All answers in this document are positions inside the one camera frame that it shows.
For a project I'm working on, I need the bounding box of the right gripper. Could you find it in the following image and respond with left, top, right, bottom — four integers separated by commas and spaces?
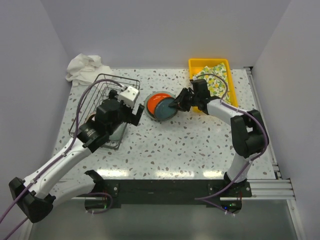
169, 87, 200, 112

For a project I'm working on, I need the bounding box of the light green floral plate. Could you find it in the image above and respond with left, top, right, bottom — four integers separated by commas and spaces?
144, 91, 178, 122

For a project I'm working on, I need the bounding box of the orange plate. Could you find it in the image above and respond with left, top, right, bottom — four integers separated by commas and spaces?
146, 92, 172, 117

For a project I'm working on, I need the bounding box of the dark teal plate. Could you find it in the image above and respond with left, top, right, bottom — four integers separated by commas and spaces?
153, 97, 178, 121

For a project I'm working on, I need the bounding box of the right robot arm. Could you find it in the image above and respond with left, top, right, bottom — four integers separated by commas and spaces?
168, 79, 269, 201

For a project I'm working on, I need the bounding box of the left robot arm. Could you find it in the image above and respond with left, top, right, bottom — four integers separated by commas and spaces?
8, 87, 144, 223

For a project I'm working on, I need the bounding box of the light green bowl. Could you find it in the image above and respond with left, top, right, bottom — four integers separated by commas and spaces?
109, 123, 126, 141

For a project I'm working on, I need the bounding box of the yellow plastic bin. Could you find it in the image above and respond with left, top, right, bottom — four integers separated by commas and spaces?
187, 57, 239, 115

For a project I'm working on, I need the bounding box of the lemon print cloth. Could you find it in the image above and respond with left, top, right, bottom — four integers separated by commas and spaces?
193, 62, 231, 104

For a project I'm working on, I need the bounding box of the white crumpled towel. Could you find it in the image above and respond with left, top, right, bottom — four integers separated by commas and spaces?
65, 53, 113, 86

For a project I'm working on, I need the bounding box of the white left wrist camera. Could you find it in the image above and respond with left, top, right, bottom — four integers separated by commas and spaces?
117, 86, 140, 109

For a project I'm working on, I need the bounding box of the black wire dish rack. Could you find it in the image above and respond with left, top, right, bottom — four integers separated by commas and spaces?
78, 73, 141, 150

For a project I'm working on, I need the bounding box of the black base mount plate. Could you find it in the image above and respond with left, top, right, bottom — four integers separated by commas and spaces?
74, 178, 252, 210

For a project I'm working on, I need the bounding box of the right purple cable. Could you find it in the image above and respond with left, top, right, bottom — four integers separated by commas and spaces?
194, 74, 270, 215

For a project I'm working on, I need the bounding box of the aluminium frame rail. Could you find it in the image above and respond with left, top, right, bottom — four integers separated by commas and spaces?
244, 66, 307, 240

